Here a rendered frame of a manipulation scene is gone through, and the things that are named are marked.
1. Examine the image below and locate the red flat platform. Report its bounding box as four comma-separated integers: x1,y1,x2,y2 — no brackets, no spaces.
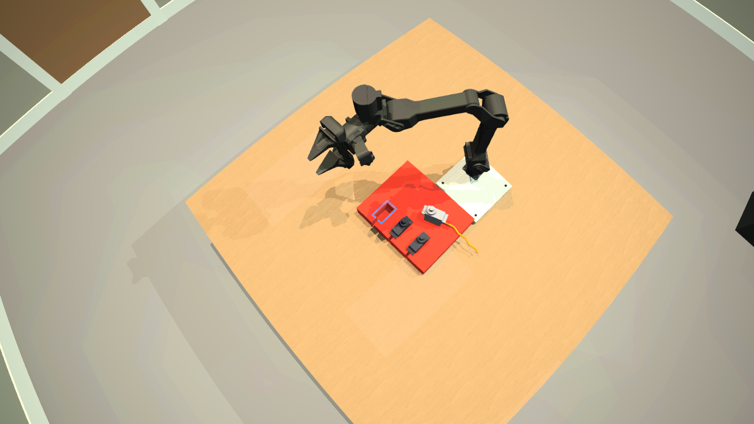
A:
357,161,475,275

